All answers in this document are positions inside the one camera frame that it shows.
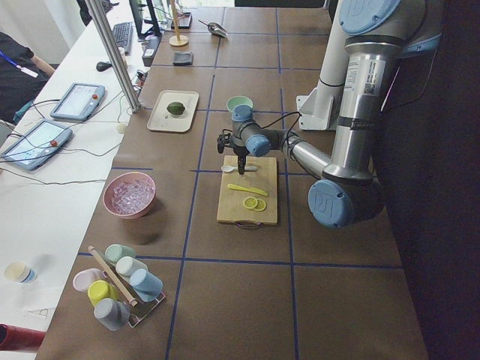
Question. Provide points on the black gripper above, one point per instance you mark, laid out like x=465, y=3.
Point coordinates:
x=240, y=151

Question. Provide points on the white plastic spoon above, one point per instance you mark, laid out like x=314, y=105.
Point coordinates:
x=231, y=169

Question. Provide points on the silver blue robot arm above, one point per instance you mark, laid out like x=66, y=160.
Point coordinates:
x=367, y=41

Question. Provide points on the mint green bowl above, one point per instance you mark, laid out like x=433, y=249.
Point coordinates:
x=235, y=101

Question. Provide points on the pink bowl with ice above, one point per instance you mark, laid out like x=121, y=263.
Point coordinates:
x=130, y=195

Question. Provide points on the yellow plastic knife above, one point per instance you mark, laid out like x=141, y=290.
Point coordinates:
x=253, y=190

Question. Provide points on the yellow lemon slice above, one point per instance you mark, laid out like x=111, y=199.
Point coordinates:
x=250, y=202
x=260, y=205

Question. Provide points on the bamboo cutting board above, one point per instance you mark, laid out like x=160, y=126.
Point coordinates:
x=230, y=204

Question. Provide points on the green lime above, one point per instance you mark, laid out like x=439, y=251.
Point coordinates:
x=175, y=108

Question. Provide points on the cream rabbit tray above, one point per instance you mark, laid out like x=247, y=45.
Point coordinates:
x=161, y=120

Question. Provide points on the grey folded cloth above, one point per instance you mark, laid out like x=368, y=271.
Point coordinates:
x=183, y=58

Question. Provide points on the metal scoop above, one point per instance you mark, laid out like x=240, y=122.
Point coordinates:
x=215, y=29

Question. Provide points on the wooden mug tree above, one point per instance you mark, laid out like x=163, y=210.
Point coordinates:
x=178, y=40

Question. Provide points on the black box with label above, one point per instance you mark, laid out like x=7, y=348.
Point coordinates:
x=149, y=49

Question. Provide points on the white pastel cup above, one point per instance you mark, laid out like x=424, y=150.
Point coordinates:
x=127, y=265

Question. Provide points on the blue pastel cup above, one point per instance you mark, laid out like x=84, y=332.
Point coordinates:
x=146, y=284

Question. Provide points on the green pastel cup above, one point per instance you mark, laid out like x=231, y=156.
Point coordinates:
x=115, y=252

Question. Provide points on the black computer mouse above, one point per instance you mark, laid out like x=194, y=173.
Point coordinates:
x=102, y=66

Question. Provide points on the teach pendant far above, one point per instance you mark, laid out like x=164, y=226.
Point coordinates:
x=79, y=102

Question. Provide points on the teach pendant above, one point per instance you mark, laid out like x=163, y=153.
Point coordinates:
x=79, y=102
x=37, y=146

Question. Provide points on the black keyboard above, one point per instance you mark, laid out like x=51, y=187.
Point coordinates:
x=123, y=34

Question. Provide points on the yellow pastel cup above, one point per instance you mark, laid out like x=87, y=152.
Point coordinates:
x=101, y=289

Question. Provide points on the grey pastel cup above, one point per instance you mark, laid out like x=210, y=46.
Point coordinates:
x=111, y=313

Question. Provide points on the pink pastel cup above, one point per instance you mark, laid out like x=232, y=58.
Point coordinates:
x=83, y=279

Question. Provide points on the teach pendant near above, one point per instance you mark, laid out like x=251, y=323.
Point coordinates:
x=37, y=146

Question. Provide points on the seated person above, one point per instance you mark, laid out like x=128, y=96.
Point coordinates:
x=23, y=76

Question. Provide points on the paper cup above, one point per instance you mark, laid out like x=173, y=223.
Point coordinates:
x=20, y=272

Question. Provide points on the red cylinder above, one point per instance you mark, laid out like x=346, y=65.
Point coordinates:
x=26, y=340

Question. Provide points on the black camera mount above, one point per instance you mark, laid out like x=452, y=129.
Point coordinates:
x=224, y=141

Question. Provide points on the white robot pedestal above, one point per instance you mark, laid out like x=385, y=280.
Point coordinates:
x=320, y=109

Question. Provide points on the aluminium frame post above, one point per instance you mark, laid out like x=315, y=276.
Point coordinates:
x=102, y=25

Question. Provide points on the cup rack with wooden handle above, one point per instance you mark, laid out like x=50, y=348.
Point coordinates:
x=139, y=309

